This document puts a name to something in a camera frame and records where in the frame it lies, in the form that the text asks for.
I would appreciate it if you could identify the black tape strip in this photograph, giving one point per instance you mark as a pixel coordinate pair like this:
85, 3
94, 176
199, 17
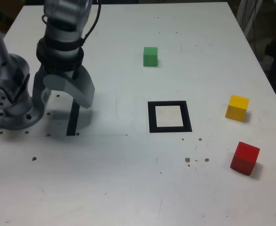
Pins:
72, 123

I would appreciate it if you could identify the yellow cube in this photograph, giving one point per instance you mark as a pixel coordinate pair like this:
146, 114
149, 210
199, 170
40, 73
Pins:
237, 108

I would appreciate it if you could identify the green cube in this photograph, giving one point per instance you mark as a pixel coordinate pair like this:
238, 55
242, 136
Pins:
150, 57

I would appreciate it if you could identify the red cube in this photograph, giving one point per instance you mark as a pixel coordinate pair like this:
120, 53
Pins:
244, 159

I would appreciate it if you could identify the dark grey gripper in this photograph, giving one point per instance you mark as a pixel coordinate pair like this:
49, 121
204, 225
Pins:
73, 73

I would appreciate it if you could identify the black tape square outline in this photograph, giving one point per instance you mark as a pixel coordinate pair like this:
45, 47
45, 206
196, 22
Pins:
152, 117

